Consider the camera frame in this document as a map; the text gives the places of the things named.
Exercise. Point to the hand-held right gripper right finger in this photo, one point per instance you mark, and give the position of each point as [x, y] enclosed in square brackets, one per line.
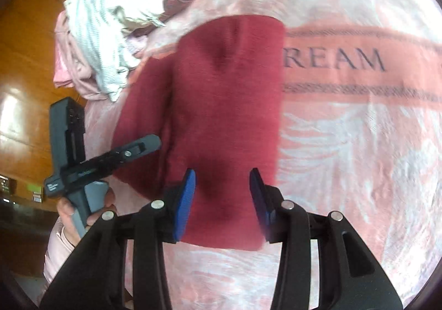
[259, 203]

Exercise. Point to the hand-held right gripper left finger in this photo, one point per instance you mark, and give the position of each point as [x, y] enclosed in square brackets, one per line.
[184, 206]

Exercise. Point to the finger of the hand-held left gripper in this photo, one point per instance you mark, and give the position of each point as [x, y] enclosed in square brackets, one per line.
[145, 144]

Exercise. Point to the maroon knit sweater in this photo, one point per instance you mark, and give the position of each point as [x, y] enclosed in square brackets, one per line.
[224, 106]

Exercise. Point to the person's left hand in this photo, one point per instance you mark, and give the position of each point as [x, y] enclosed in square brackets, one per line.
[65, 218]

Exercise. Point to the pale pink garment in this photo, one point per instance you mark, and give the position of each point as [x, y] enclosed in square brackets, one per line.
[69, 68]

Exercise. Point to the pink printed blanket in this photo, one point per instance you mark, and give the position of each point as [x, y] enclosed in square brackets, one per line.
[345, 158]

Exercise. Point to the white striped garment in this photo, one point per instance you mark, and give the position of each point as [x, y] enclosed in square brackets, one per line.
[96, 37]

